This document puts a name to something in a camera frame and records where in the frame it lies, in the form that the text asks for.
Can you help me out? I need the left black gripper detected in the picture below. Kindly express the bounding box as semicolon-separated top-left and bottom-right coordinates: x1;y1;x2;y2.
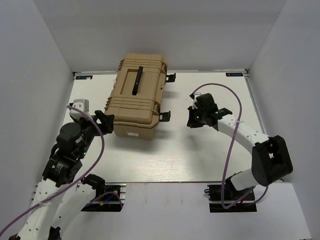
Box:
73;109;115;158

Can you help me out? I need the tan plastic toolbox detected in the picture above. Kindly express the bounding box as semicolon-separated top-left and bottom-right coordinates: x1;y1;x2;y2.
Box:
104;53;176;140

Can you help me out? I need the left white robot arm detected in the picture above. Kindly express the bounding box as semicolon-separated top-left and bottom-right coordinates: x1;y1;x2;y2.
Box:
10;107;115;240

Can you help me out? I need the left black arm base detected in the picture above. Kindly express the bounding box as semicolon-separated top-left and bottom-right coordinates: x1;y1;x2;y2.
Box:
81;183;127;213

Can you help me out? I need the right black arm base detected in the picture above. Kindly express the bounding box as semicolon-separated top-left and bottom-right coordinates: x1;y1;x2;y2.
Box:
204;184;257;213

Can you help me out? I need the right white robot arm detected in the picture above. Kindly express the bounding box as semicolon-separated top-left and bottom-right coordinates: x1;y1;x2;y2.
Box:
187;93;293;200

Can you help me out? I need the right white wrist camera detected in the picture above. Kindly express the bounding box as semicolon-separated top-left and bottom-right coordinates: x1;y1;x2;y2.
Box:
189;92;202;109

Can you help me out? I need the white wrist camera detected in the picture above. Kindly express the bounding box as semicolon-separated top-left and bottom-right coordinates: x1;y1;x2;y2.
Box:
68;98;89;120
189;92;202;109

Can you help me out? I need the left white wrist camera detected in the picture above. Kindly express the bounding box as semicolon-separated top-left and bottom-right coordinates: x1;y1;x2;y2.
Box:
68;98;89;120

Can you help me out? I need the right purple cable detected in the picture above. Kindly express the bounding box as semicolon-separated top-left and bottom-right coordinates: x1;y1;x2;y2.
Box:
189;83;270;210

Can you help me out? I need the purple cable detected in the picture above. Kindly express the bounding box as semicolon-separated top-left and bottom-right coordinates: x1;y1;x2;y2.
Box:
189;83;270;210
0;104;125;235

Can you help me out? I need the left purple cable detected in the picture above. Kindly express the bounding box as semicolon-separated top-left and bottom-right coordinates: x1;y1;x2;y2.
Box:
0;104;125;235

